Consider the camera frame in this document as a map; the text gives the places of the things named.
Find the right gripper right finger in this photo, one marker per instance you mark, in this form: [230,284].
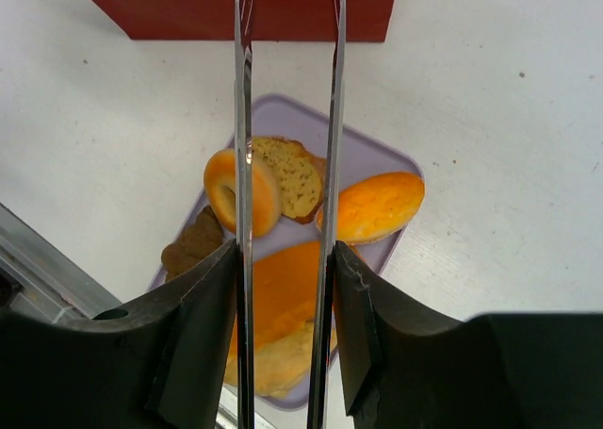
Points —
[405,365]

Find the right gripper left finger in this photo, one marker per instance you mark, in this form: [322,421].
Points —
[157,361]

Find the round orange bun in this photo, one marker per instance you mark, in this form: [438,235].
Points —
[377,207]

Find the orange donut bread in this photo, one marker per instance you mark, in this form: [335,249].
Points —
[220,188]

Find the metal tongs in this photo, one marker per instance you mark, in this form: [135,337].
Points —
[243,20]

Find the pale yellow flat bread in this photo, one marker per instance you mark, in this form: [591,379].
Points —
[283,364]

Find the sliced brown bread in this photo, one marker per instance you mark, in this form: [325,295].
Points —
[299,174]

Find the red paper bag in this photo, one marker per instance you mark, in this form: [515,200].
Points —
[273,20]

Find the brown chocolate croissant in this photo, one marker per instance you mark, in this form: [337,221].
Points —
[196,242]

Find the long orange baguette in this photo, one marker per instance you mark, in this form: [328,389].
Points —
[284,292]

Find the aluminium table frame rail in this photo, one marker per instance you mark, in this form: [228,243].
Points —
[51,288]

